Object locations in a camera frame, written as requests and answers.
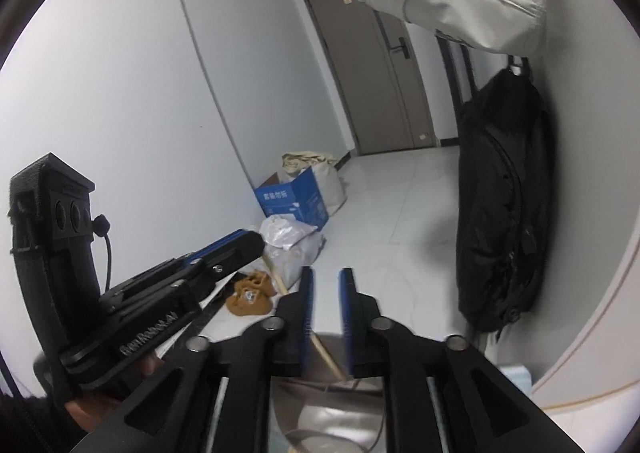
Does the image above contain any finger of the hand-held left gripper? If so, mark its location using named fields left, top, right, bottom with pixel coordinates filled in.
left=165, top=229, right=251, bottom=270
left=100, top=233, right=265, bottom=315

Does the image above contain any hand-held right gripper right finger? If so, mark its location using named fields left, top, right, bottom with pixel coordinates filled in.
left=339, top=267, right=586, bottom=453

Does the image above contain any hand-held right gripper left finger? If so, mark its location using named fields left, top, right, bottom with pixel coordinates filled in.
left=70, top=267, right=316, bottom=453

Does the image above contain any wooden chopstick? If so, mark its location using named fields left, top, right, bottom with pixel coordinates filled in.
left=262, top=253, right=351, bottom=385

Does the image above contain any grey utensil holder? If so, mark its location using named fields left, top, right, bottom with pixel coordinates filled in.
left=270, top=333, right=391, bottom=453

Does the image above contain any person's left hand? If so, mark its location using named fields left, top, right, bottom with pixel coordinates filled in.
left=62, top=352, right=165, bottom=434

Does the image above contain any brown plush slipper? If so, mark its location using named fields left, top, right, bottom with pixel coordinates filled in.
left=223, top=282, right=274, bottom=319
left=244, top=270, right=278, bottom=300

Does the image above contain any white plastic bag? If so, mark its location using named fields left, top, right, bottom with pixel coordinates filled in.
left=259, top=214, right=327, bottom=285

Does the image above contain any blue cardboard box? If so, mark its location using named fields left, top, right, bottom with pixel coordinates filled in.
left=253, top=167, right=330, bottom=233

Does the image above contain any beige cloth sack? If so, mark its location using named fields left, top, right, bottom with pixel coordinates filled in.
left=280, top=150, right=348, bottom=220

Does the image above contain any black hanging backpack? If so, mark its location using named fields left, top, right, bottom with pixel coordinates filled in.
left=456, top=56, right=557, bottom=334

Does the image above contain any brown door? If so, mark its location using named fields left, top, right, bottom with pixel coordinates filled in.
left=298, top=0, right=437, bottom=157

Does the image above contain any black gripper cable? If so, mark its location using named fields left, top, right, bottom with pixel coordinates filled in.
left=92, top=214, right=114, bottom=292

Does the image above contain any black door handle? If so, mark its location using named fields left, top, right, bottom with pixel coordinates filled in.
left=387, top=36, right=412, bottom=60

